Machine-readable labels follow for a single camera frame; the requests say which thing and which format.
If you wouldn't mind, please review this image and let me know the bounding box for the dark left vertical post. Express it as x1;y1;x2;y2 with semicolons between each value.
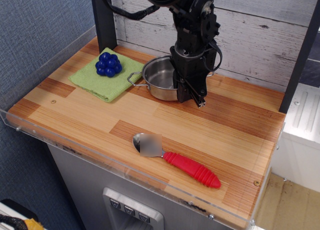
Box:
91;0;118;53

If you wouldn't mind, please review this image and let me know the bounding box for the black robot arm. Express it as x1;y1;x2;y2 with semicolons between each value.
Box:
148;0;223;108

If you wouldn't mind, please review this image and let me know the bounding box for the red handled metal spoon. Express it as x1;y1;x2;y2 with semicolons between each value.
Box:
132;133;221;189

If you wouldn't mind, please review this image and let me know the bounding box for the dark vertical post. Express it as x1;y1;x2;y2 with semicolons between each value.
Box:
279;0;320;114
91;0;118;53

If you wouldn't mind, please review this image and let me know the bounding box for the white toy appliance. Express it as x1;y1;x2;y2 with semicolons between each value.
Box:
271;83;320;192

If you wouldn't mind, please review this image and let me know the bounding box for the blue toy grape bunch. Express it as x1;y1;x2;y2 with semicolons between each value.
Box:
95;52;123;78

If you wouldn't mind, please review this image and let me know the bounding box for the grey cabinet with buttons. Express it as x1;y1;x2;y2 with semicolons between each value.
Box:
48;145;228;230

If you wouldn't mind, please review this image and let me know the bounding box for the yellow and black object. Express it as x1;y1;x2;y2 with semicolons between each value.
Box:
0;199;45;230

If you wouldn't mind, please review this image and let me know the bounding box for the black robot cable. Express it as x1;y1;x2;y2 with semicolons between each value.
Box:
96;0;161;21

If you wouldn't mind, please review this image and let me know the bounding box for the dark right vertical post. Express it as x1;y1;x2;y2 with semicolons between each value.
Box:
279;0;320;114

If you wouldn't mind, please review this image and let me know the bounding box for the green folded cloth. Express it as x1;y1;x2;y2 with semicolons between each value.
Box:
68;47;144;103

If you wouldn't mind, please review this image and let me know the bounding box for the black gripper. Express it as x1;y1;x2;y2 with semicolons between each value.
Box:
170;46;218;108

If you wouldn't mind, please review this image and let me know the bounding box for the stainless steel pot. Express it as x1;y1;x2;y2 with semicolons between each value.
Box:
127;55;216;102

